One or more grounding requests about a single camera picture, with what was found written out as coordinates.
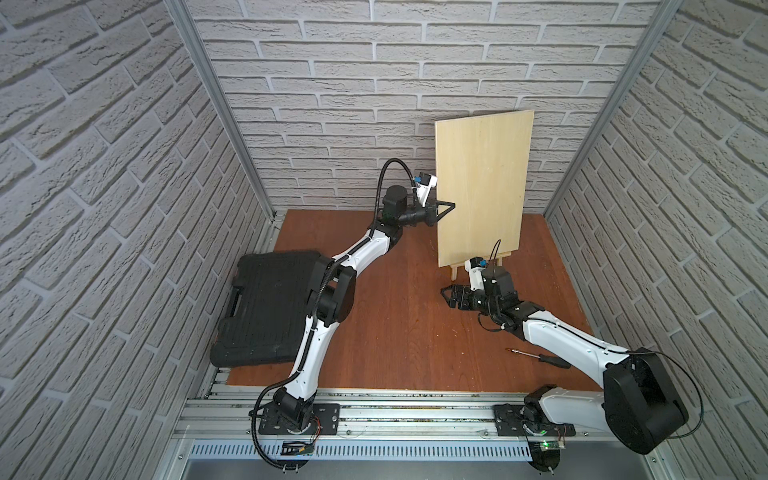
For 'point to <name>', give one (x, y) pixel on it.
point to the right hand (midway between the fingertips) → (453, 291)
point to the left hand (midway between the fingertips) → (462, 205)
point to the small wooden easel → (454, 268)
